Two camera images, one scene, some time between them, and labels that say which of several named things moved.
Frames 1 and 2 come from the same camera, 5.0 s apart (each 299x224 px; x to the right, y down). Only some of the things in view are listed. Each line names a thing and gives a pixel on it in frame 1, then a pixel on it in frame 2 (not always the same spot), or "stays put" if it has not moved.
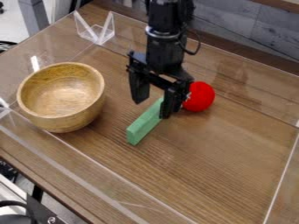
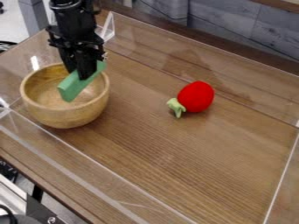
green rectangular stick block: (145, 123) to (71, 86)
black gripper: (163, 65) to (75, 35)
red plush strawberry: (201, 96) stays put
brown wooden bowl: (61, 95) stays put
